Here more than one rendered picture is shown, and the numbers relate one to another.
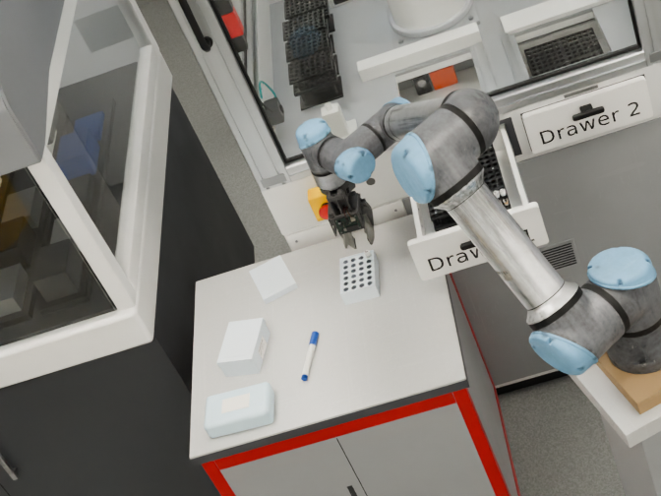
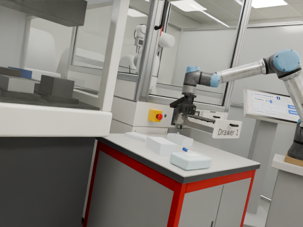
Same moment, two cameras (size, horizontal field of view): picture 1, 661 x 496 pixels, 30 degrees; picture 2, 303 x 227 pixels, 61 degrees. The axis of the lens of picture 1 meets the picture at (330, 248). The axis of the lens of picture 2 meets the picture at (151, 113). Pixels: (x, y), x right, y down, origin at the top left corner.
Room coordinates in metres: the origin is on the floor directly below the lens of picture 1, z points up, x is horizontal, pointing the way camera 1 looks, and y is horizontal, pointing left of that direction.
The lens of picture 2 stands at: (1.57, 1.27, 1.04)
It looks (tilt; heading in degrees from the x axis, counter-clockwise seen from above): 6 degrees down; 303
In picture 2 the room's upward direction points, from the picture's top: 11 degrees clockwise
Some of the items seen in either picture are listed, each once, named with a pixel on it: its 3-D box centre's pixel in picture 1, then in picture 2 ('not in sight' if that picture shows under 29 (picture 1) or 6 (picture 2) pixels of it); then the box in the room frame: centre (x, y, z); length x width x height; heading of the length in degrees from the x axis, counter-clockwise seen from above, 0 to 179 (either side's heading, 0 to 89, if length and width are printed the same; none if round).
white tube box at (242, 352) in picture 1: (244, 347); (160, 145); (2.15, 0.27, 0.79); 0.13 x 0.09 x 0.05; 154
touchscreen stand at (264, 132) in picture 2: not in sight; (259, 165); (1.98, -1.32, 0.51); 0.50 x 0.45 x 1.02; 121
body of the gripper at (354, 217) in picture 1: (342, 203); (186, 103); (2.23, -0.07, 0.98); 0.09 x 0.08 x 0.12; 164
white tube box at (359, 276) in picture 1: (359, 277); (179, 139); (2.21, -0.03, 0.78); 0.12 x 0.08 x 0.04; 164
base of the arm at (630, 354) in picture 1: (639, 327); (303, 149); (1.64, -0.48, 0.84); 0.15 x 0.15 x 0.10
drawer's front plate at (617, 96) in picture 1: (587, 115); (212, 120); (2.28, -0.67, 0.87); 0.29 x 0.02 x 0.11; 78
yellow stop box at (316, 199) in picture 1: (326, 202); (155, 115); (2.40, -0.04, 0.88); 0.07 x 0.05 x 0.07; 78
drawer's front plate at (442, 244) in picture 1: (478, 241); (227, 129); (2.03, -0.30, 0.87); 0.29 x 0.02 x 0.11; 78
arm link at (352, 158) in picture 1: (352, 155); (209, 79); (2.15, -0.12, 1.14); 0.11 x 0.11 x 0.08; 23
